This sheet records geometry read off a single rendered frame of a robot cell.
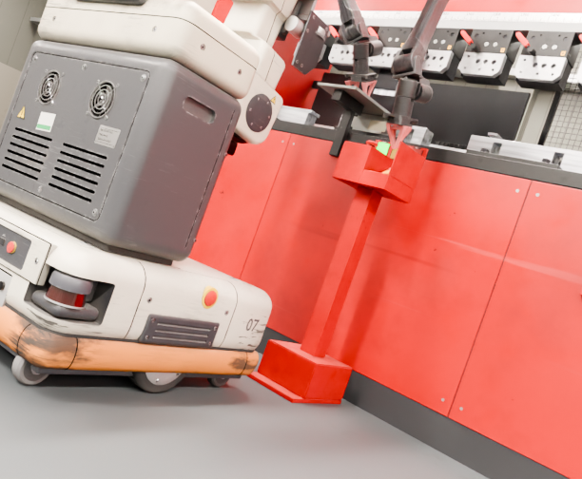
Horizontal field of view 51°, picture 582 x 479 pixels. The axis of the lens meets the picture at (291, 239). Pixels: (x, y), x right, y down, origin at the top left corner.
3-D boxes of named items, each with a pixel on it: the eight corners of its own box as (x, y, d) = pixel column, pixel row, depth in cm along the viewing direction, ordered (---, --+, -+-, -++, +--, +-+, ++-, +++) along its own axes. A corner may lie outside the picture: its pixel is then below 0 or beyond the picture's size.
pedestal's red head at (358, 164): (331, 176, 189) (351, 122, 189) (358, 191, 201) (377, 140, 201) (383, 189, 176) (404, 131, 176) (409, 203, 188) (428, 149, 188)
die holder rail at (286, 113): (225, 116, 283) (233, 97, 283) (235, 121, 288) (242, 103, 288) (304, 131, 251) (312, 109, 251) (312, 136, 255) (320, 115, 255)
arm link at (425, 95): (390, 59, 182) (415, 53, 176) (412, 67, 190) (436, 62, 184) (390, 100, 182) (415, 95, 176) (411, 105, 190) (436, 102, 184)
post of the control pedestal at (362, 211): (299, 349, 188) (358, 185, 188) (310, 351, 193) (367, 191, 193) (313, 356, 184) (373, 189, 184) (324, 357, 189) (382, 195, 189)
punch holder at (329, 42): (291, 59, 263) (304, 23, 263) (303, 67, 269) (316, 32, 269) (318, 61, 253) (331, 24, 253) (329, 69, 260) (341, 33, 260)
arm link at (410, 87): (396, 74, 179) (412, 76, 175) (409, 79, 184) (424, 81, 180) (391, 98, 180) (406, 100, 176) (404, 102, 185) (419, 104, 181)
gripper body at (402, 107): (417, 125, 183) (423, 101, 182) (399, 122, 176) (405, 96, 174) (399, 123, 187) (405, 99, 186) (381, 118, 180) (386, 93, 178)
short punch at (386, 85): (372, 92, 236) (379, 69, 236) (374, 94, 238) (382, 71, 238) (393, 95, 230) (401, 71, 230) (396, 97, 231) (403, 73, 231)
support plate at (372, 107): (316, 85, 218) (317, 82, 218) (355, 112, 238) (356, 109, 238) (356, 88, 207) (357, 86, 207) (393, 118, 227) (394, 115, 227)
